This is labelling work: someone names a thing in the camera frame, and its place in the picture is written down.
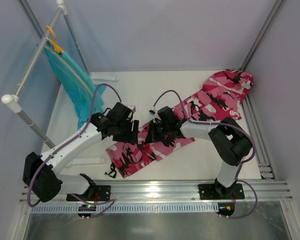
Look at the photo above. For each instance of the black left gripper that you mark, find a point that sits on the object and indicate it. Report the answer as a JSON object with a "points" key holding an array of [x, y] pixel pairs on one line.
{"points": [[134, 129]]}

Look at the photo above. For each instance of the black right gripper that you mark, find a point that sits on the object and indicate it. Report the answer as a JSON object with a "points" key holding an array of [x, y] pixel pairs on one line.
{"points": [[154, 131]]}

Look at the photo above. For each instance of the pink camouflage trousers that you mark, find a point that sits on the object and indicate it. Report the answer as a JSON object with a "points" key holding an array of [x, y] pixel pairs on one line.
{"points": [[184, 158]]}

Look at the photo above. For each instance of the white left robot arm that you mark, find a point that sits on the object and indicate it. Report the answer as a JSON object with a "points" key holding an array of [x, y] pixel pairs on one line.
{"points": [[42, 172]]}

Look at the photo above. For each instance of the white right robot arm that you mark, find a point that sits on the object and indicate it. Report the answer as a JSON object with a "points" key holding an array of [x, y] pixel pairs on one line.
{"points": [[231, 142]]}

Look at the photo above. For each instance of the orange plastic hanger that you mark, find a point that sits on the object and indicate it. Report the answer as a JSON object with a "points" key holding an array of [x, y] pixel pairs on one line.
{"points": [[53, 41]]}

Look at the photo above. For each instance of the clear green hanger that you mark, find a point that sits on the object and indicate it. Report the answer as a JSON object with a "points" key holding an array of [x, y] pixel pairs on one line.
{"points": [[74, 80]]}

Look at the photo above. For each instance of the turquoise t-shirt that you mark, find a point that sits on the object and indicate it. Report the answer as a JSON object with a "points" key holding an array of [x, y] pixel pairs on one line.
{"points": [[82, 106]]}

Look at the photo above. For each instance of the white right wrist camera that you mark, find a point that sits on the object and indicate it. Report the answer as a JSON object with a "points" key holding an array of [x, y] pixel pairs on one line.
{"points": [[153, 112]]}

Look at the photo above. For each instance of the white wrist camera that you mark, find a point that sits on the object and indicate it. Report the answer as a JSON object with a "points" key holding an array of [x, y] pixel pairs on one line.
{"points": [[153, 112], [132, 108]]}

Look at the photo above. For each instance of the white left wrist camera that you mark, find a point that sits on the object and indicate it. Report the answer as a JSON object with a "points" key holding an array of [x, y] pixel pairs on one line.
{"points": [[132, 108]]}

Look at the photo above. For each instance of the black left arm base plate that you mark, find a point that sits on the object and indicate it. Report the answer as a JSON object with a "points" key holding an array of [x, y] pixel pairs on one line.
{"points": [[100, 192]]}

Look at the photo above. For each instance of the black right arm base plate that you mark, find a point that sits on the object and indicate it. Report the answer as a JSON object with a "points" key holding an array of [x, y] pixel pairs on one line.
{"points": [[211, 191]]}

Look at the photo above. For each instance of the grey slotted cable duct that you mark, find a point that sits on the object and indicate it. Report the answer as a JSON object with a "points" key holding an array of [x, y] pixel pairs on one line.
{"points": [[128, 208]]}

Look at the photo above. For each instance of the aluminium frame rail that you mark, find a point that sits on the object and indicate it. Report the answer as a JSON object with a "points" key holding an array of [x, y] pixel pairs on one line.
{"points": [[186, 190]]}

